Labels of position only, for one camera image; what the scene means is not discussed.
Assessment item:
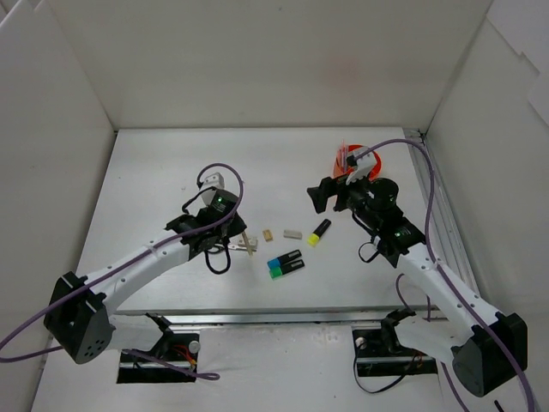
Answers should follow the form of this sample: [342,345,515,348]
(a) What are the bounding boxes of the black handled scissors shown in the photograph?
[208,243,248,254]

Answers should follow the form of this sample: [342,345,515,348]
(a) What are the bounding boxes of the aluminium rail frame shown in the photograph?
[102,128,541,412]

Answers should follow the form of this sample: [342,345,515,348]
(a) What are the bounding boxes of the tan eraser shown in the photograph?
[262,229,274,242]

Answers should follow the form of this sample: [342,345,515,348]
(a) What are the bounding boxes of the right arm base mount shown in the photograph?
[352,309,438,378]

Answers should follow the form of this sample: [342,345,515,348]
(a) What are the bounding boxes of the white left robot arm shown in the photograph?
[44,189,246,365]

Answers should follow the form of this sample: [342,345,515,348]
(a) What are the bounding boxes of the yellow slim highlighter pen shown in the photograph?
[241,231,253,257]

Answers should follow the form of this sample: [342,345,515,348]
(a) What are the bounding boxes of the blue capped black highlighter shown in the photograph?
[267,250,302,269]

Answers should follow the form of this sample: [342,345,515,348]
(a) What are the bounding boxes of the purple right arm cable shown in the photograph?
[353,139,536,412]

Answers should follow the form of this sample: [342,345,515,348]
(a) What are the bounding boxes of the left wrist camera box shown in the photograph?
[199,172,225,203]

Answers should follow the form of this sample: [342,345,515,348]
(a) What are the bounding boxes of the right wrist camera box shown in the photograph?
[346,147,377,185]

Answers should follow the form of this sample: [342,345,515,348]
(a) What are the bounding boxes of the green capped black highlighter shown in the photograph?
[269,259,305,279]

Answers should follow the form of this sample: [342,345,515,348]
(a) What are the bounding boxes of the grey white eraser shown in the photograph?
[283,229,303,239]

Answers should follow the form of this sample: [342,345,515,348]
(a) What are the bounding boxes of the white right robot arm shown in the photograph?
[307,177,528,397]

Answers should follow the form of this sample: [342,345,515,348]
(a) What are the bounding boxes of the yellow capped black highlighter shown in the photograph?
[307,219,331,247]

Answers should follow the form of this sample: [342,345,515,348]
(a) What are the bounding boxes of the orange round divided container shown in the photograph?
[332,143,383,181]

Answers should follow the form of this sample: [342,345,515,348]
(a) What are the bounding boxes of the white staples box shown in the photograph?
[248,236,258,251]

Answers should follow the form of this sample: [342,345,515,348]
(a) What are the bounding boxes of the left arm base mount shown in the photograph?
[117,314,200,384]

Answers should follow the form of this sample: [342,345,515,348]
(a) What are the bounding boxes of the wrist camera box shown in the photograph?
[199,172,225,203]
[346,147,377,185]

